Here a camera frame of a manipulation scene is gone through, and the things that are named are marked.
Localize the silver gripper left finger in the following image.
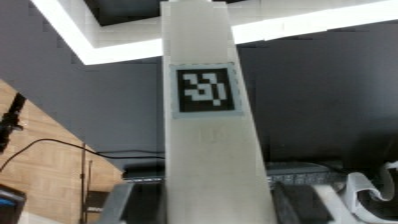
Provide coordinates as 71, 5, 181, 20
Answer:
96, 182, 167, 224

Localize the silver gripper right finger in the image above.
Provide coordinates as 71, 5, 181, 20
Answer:
272, 182, 350, 224

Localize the white desk leg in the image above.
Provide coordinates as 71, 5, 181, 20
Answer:
162, 0, 277, 224

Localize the black stand on floor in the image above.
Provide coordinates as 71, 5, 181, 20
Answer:
0, 94, 26, 154

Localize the white left fence piece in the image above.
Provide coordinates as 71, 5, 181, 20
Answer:
30, 0, 162, 65

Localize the white strap at right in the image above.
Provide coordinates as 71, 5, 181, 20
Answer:
343, 161, 398, 224

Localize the black cable on floor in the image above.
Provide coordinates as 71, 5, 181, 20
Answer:
0, 138, 167, 173

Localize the white front fence rail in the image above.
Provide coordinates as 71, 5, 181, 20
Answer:
227, 0, 398, 44

